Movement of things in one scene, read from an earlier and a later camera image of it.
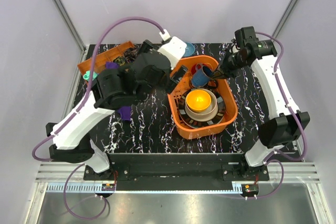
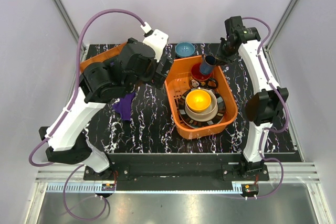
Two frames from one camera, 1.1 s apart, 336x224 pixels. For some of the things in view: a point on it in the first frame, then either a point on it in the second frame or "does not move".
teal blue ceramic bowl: [189, 50] does not move
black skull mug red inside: [210, 83] does not move
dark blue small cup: [201, 76] -> [207, 65]
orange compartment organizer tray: [106, 56] does not move
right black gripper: [223, 71] -> [220, 58]
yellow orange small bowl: [198, 100] does not move
